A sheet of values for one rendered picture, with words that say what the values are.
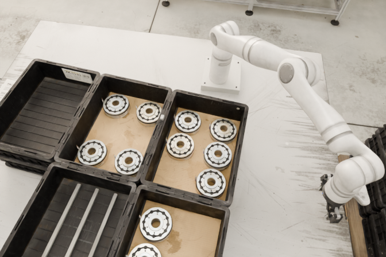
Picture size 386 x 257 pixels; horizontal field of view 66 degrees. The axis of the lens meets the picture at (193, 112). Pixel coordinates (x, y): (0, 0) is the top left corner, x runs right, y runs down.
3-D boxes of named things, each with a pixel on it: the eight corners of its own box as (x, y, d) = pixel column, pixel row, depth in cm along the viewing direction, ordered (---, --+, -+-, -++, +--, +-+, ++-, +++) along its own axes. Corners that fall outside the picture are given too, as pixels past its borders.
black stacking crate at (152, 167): (174, 106, 125) (174, 89, 116) (243, 121, 122) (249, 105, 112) (143, 195, 103) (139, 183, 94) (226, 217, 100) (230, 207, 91)
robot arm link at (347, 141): (395, 172, 68) (360, 121, 75) (361, 185, 68) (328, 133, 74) (381, 179, 75) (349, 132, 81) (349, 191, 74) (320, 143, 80)
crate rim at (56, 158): (103, 76, 121) (101, 72, 119) (173, 92, 117) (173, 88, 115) (54, 163, 99) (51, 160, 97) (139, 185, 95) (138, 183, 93)
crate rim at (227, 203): (173, 92, 117) (173, 88, 115) (248, 108, 114) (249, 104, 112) (139, 185, 95) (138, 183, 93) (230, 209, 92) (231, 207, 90)
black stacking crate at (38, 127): (45, 76, 132) (34, 58, 122) (107, 90, 128) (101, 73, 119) (-10, 154, 110) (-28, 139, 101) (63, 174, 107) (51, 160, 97)
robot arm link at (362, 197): (369, 206, 84) (378, 200, 79) (328, 206, 85) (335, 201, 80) (360, 175, 89) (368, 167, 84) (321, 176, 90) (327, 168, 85)
